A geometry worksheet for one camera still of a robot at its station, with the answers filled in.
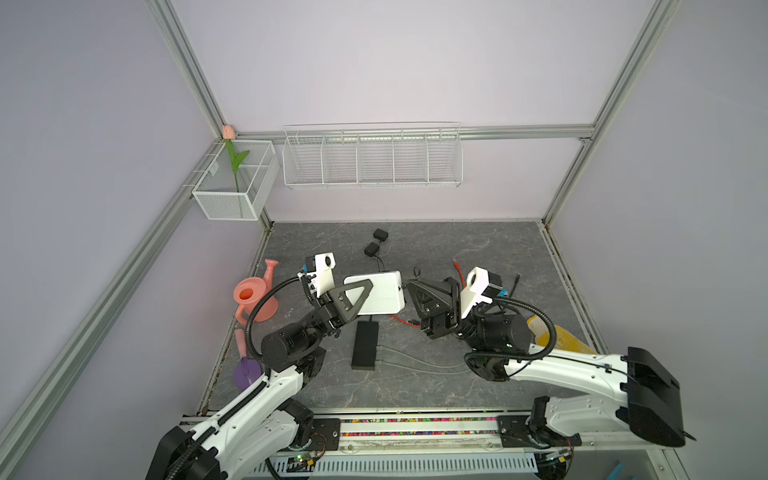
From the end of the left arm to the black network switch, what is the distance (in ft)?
1.25

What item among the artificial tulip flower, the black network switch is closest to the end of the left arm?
the black network switch

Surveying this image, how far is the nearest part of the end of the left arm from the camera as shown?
51 cm

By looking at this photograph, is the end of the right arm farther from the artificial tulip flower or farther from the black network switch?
the artificial tulip flower

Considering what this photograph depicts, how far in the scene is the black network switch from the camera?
862mm

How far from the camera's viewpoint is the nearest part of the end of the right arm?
482 millimetres
